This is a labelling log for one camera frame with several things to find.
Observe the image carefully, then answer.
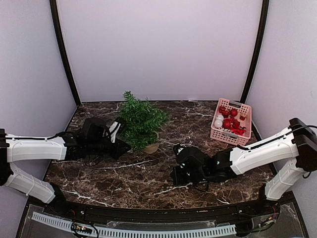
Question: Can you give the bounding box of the white ball ornament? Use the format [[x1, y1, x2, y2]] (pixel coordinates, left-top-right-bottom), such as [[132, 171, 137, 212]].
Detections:
[[213, 115, 224, 128]]

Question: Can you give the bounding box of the small green christmas tree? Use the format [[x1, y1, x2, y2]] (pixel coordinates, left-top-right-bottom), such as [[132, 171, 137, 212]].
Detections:
[[119, 91, 169, 152]]

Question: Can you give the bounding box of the right black frame pole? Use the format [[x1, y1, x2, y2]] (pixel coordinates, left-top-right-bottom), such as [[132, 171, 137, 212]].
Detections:
[[240, 0, 270, 103]]

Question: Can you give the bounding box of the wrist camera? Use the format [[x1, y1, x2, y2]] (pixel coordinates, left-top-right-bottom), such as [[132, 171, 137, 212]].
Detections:
[[109, 118, 126, 144], [173, 144, 189, 168]]

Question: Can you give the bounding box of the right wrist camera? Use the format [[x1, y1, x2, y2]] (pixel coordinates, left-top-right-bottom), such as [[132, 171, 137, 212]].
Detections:
[[173, 144, 189, 168]]

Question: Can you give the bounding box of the left black frame pole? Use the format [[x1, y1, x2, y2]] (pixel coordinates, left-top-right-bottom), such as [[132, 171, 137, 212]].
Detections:
[[50, 0, 81, 107]]

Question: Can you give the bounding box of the pink plastic basket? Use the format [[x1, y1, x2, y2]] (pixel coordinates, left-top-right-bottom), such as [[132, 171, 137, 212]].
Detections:
[[210, 98, 252, 146]]

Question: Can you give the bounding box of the black frame pole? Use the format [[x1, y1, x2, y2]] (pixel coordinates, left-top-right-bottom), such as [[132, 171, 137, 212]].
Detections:
[[50, 0, 81, 107], [240, 0, 270, 103]]

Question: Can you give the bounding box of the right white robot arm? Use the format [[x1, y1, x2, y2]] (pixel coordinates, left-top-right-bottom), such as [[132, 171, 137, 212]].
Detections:
[[170, 118, 317, 215]]

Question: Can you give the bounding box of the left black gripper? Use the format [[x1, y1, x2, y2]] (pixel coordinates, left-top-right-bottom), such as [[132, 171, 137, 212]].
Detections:
[[87, 138, 131, 160]]

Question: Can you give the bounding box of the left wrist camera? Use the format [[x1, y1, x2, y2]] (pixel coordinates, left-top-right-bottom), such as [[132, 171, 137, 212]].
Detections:
[[109, 118, 126, 144]]

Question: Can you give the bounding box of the red ball ornament cluster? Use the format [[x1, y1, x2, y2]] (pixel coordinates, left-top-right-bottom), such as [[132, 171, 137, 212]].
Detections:
[[218, 106, 246, 136]]

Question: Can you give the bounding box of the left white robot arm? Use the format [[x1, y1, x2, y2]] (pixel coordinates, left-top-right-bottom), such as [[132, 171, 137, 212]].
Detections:
[[0, 118, 131, 216]]

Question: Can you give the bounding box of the white perforated cable duct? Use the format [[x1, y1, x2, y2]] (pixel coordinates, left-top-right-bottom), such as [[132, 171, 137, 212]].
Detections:
[[31, 212, 237, 238]]

